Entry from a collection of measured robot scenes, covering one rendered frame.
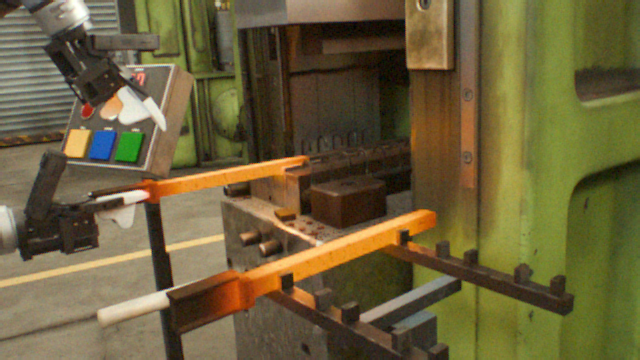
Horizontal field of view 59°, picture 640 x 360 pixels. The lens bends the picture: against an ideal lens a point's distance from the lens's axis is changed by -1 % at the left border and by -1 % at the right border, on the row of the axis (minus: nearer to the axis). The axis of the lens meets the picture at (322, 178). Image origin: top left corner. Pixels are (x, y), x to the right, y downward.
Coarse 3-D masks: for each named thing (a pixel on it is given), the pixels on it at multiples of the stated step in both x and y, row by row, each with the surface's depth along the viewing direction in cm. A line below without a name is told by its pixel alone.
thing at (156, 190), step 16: (288, 160) 113; (192, 176) 103; (208, 176) 103; (224, 176) 105; (240, 176) 106; (256, 176) 108; (96, 192) 93; (112, 192) 93; (160, 192) 98; (176, 192) 100
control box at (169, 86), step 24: (144, 72) 144; (168, 72) 140; (168, 96) 139; (72, 120) 153; (96, 120) 148; (144, 120) 139; (168, 120) 140; (144, 144) 137; (168, 144) 140; (96, 168) 147; (120, 168) 139; (144, 168) 135; (168, 168) 141
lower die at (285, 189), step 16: (368, 144) 128; (400, 144) 127; (336, 160) 117; (352, 160) 117; (272, 176) 115; (288, 176) 110; (304, 176) 108; (320, 176) 110; (336, 176) 112; (256, 192) 122; (272, 192) 116; (288, 192) 111; (304, 208) 109
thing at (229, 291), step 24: (408, 216) 87; (432, 216) 88; (336, 240) 79; (360, 240) 78; (384, 240) 82; (288, 264) 72; (312, 264) 73; (336, 264) 76; (192, 288) 64; (216, 288) 65; (240, 288) 66; (264, 288) 69; (192, 312) 63; (216, 312) 66
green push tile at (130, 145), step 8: (128, 136) 139; (136, 136) 138; (120, 144) 140; (128, 144) 138; (136, 144) 137; (120, 152) 139; (128, 152) 138; (136, 152) 136; (120, 160) 138; (128, 160) 137; (136, 160) 136
